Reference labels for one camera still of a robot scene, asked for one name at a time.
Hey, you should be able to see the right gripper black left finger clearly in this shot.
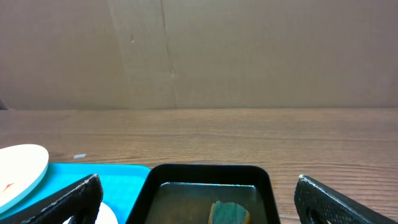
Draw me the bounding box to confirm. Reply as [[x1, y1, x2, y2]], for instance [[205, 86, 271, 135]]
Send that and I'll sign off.
[[1, 174, 103, 224]]

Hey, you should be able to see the teal plastic tray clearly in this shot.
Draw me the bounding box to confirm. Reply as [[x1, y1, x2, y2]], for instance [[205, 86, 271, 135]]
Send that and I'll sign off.
[[1, 163, 150, 223]]

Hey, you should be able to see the small tape scrap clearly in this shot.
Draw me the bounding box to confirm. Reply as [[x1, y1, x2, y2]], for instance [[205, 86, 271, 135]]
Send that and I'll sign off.
[[73, 154, 86, 159]]

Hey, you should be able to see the white plate blue rim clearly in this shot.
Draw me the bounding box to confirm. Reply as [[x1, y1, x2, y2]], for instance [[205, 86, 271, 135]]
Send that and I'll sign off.
[[1, 144, 49, 213]]

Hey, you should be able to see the white pink plate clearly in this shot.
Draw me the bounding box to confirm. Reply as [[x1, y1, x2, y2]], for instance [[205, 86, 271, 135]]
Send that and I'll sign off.
[[62, 202, 119, 224]]

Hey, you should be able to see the black water basin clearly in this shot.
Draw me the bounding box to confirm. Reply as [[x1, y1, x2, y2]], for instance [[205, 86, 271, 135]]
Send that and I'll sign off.
[[127, 164, 280, 224]]

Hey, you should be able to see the cardboard backdrop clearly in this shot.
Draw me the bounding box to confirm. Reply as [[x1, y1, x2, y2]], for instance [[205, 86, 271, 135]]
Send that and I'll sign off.
[[1, 0, 397, 110]]

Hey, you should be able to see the green yellow sponge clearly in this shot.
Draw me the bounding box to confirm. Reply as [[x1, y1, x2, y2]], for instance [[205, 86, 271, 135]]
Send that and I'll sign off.
[[208, 201, 251, 224]]

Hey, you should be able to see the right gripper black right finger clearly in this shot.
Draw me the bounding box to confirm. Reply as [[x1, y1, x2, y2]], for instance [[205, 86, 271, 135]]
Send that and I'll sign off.
[[294, 174, 397, 224]]

